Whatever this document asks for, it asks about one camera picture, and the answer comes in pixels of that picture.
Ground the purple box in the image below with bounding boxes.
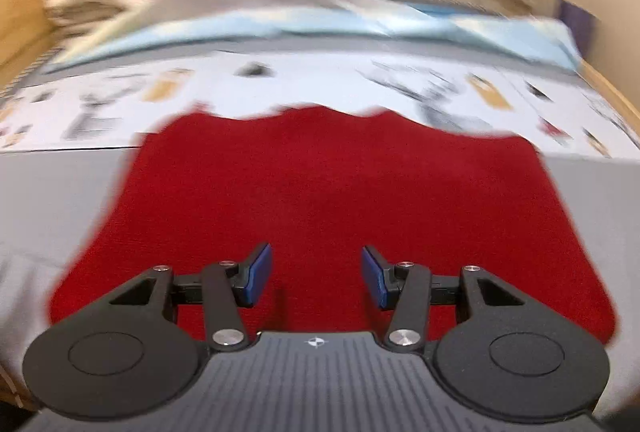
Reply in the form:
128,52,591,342
555,0,598,57

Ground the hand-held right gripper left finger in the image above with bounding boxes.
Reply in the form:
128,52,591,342
107,242,274,354

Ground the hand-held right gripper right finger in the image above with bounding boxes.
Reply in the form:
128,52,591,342
361,245,526,354

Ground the red knit sweater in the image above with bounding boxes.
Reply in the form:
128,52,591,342
47,104,618,348

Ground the grey printed bed cover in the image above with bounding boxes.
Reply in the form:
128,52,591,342
0,0,640,413

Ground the light blue sheet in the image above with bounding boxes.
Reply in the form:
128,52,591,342
65,6,583,72

